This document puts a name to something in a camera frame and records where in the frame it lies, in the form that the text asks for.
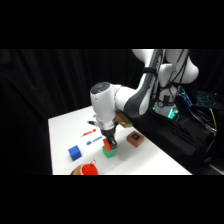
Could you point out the brown box with blue top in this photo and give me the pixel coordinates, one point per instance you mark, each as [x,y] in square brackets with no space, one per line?
[135,139]

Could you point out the green base light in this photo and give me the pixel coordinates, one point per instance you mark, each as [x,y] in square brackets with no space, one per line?
[170,114]

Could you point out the red marker pen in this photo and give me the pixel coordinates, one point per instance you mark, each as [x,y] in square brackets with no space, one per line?
[88,133]

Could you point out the blue marker pen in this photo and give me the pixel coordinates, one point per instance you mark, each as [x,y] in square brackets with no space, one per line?
[94,140]

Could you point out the red cup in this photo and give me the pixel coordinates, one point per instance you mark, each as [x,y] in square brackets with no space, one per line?
[90,169]

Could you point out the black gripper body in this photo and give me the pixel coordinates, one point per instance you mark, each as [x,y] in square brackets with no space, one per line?
[108,133]

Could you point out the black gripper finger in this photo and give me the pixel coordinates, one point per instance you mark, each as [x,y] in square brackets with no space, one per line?
[108,142]
[113,142]

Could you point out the green cube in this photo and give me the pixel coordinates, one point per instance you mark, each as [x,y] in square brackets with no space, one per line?
[108,153]

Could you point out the wooden bowl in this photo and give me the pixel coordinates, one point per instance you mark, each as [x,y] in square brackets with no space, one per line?
[76,171]

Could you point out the blue cube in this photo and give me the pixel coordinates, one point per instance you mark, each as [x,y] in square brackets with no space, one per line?
[74,153]

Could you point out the black robot stand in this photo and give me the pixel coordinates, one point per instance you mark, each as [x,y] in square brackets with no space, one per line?
[166,140]

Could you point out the red cube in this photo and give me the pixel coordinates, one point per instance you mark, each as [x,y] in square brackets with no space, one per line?
[106,145]

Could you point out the black curtain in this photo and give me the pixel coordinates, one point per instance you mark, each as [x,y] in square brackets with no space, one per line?
[33,100]

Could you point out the cyan lit keyboard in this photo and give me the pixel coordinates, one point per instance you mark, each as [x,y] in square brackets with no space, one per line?
[205,99]

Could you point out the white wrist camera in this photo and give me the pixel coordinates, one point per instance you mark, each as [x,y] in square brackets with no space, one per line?
[92,121]

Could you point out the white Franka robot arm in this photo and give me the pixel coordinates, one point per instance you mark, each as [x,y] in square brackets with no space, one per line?
[103,103]

